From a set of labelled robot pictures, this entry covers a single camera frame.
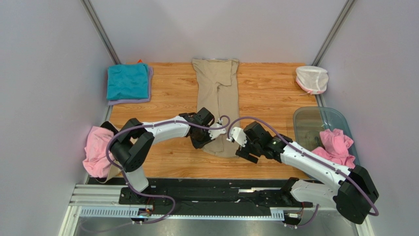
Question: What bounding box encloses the beige t-shirt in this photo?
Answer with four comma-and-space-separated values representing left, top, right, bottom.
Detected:
191, 58, 241, 159

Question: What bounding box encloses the clear teal plastic bin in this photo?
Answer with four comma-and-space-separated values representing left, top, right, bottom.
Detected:
293, 107, 359, 165

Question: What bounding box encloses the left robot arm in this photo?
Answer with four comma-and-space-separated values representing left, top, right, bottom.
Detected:
105, 108, 224, 198

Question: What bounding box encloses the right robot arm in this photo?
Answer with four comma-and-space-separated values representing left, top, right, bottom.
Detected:
227, 121, 379, 224

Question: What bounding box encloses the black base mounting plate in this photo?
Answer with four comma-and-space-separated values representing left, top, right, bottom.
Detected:
104, 178, 315, 217

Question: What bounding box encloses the pink t-shirt in bin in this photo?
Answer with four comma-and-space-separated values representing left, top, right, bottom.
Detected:
312, 128, 356, 169

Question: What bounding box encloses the white mesh laundry bag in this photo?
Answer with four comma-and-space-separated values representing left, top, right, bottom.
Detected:
296, 65, 329, 95

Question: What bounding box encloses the beige cloth at left edge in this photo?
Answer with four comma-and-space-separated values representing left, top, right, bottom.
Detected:
94, 165, 121, 183

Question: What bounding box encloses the teal folded t-shirt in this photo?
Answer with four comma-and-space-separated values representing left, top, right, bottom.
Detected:
106, 63, 150, 101

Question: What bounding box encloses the pink cloth at left edge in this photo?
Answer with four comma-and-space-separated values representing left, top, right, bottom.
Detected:
83, 126, 114, 178

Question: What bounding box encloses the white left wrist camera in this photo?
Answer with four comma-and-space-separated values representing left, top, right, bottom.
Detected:
208, 122, 226, 140

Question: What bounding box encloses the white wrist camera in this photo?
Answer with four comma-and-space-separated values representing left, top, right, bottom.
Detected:
208, 122, 226, 140
227, 127, 247, 147

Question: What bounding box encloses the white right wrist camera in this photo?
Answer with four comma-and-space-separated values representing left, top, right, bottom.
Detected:
227, 127, 247, 147

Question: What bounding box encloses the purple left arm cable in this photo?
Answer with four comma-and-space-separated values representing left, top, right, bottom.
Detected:
105, 114, 231, 227

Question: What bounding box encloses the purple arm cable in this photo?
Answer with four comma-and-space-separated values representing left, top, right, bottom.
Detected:
105, 114, 231, 227
227, 116, 380, 229

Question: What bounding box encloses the aluminium frame rail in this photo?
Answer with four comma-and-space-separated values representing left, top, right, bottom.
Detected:
59, 178, 374, 236

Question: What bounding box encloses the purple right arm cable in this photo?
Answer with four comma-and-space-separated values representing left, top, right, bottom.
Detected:
227, 116, 380, 229

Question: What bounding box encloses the left aluminium corner post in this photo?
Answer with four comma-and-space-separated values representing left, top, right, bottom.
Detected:
81, 0, 121, 64

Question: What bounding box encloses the aluminium corner post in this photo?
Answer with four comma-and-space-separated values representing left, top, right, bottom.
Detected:
311, 0, 357, 66
81, 0, 121, 64

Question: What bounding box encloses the right aluminium corner post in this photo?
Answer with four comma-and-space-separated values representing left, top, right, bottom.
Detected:
311, 0, 357, 66

